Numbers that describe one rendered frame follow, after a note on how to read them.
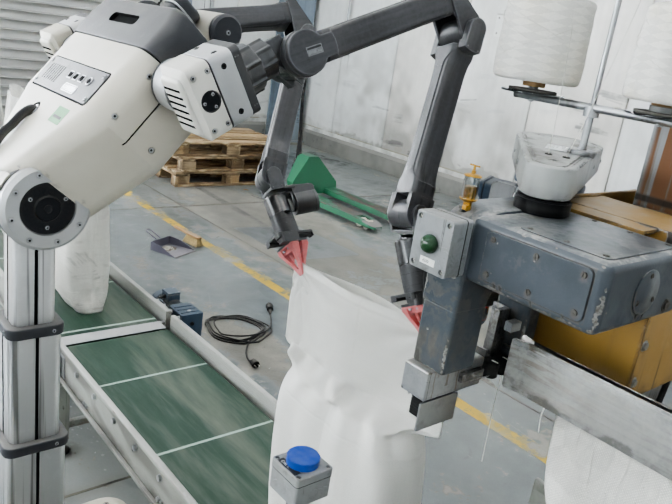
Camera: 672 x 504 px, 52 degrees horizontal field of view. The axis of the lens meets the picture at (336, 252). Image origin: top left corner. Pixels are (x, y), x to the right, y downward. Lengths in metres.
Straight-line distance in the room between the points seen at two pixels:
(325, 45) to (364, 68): 7.76
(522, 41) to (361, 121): 7.67
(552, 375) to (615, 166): 5.66
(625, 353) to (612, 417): 0.16
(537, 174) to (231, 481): 1.24
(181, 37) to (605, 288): 0.80
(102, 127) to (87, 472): 1.65
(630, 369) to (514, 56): 0.59
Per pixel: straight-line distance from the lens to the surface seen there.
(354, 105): 9.09
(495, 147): 7.54
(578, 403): 1.20
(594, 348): 1.32
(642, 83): 1.23
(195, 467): 2.04
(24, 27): 8.47
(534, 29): 1.34
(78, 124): 1.26
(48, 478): 1.65
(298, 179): 6.67
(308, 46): 1.22
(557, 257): 0.99
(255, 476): 2.02
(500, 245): 1.04
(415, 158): 1.37
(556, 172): 1.13
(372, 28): 1.32
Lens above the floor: 1.57
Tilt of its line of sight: 18 degrees down
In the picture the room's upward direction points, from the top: 8 degrees clockwise
